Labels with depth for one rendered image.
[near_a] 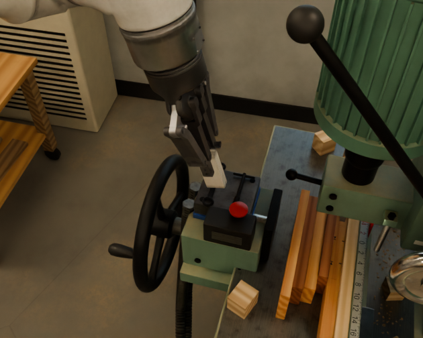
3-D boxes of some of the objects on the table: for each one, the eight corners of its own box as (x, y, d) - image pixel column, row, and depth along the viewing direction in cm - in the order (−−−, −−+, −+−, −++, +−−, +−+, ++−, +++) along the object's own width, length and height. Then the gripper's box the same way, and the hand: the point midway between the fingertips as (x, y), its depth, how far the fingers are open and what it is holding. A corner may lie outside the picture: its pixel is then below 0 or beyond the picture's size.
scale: (368, 139, 99) (369, 139, 99) (375, 140, 99) (375, 140, 99) (344, 393, 68) (344, 393, 68) (353, 396, 68) (354, 396, 67)
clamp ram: (238, 210, 94) (240, 180, 87) (277, 219, 93) (283, 189, 86) (226, 251, 88) (227, 221, 82) (268, 260, 87) (272, 231, 80)
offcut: (257, 302, 82) (259, 291, 80) (244, 320, 80) (245, 309, 78) (240, 290, 84) (241, 279, 81) (226, 308, 82) (227, 296, 79)
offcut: (320, 156, 104) (323, 143, 101) (311, 146, 106) (314, 133, 103) (334, 150, 105) (338, 137, 102) (325, 141, 107) (328, 127, 104)
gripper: (182, 86, 55) (229, 219, 71) (213, 22, 63) (249, 155, 80) (123, 88, 58) (182, 216, 74) (160, 26, 66) (205, 154, 82)
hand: (211, 169), depth 74 cm, fingers closed
